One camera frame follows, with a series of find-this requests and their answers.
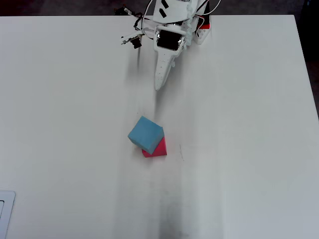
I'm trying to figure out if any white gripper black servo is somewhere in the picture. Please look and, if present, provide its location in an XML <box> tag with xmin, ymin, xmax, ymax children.
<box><xmin>152</xmin><ymin>23</ymin><xmax>187</xmax><ymax>91</ymax></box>

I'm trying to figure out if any blue foam cube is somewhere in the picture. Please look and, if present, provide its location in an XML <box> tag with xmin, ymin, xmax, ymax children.
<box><xmin>127</xmin><ymin>116</ymin><xmax>164</xmax><ymax>154</ymax></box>

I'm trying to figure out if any red foam cube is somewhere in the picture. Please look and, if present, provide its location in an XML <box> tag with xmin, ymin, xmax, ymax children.
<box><xmin>141</xmin><ymin>136</ymin><xmax>167</xmax><ymax>158</ymax></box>

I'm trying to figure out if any small black white device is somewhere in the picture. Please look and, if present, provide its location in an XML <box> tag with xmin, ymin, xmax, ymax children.
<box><xmin>114</xmin><ymin>6</ymin><xmax>136</xmax><ymax>17</ymax></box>

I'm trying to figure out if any silver laptop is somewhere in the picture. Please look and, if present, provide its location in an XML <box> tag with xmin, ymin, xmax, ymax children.
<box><xmin>0</xmin><ymin>190</ymin><xmax>16</xmax><ymax>239</ymax></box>

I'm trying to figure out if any clear spiral cable wrap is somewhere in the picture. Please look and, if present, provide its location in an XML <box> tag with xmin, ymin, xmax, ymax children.
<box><xmin>184</xmin><ymin>4</ymin><xmax>195</xmax><ymax>48</ymax></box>

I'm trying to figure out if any white servo cable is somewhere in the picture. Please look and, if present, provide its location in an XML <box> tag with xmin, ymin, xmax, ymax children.
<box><xmin>142</xmin><ymin>0</ymin><xmax>157</xmax><ymax>39</ymax></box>

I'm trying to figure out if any black camera cable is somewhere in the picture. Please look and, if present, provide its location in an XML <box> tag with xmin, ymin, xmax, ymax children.
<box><xmin>134</xmin><ymin>12</ymin><xmax>143</xmax><ymax>32</ymax></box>

